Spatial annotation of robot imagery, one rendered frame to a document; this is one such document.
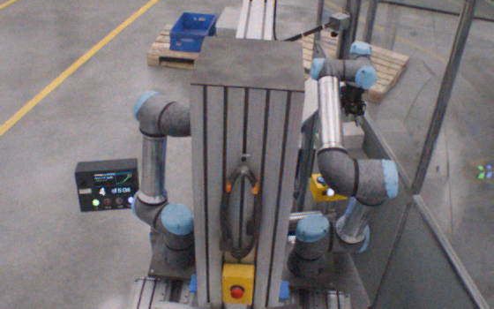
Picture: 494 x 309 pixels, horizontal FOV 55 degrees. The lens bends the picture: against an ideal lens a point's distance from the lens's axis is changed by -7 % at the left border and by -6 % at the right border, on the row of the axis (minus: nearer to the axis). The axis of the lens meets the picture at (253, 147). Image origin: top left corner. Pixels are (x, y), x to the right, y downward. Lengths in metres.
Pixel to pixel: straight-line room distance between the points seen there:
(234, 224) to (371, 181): 0.43
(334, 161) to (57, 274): 2.34
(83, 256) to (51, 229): 0.37
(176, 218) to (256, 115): 0.83
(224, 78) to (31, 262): 2.66
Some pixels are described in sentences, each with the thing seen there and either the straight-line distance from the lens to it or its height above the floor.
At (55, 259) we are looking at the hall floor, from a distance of 3.54.
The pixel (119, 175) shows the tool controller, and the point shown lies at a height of 1.23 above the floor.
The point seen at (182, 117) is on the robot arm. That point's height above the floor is 1.66.
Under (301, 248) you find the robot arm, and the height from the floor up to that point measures 1.18.
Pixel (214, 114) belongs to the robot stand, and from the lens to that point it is 1.13.
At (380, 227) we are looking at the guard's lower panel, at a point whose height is 0.57.
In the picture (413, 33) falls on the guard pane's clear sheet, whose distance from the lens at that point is 2.46.
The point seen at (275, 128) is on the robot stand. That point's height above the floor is 1.93.
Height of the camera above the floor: 2.57
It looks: 37 degrees down
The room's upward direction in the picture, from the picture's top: 3 degrees clockwise
